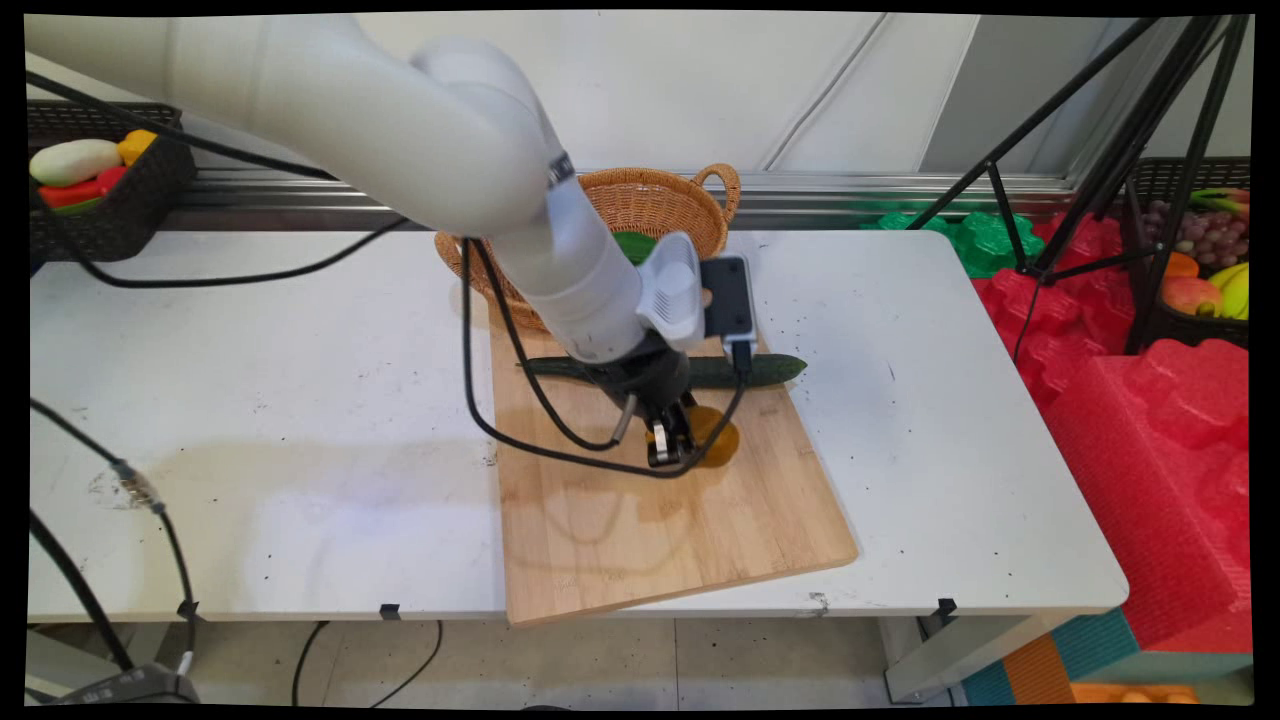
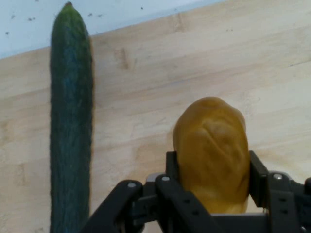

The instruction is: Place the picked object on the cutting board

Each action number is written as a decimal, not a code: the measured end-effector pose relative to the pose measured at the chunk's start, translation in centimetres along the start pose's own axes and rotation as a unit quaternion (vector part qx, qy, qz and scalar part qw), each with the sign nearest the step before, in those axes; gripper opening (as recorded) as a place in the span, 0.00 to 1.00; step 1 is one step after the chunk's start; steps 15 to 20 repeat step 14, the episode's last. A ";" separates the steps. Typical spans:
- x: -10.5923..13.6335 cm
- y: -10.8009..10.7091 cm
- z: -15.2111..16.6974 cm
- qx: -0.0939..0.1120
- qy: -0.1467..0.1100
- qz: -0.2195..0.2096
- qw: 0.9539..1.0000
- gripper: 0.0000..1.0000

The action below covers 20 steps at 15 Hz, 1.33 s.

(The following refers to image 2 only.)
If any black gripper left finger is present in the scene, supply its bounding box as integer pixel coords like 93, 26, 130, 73
81, 150, 212, 233

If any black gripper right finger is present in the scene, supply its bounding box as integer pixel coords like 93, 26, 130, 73
247, 150, 311, 233

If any dark green cucumber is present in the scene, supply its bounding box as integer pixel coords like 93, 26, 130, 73
49, 1, 94, 233

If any bamboo cutting board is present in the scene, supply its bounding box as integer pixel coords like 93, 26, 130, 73
0, 0, 311, 233

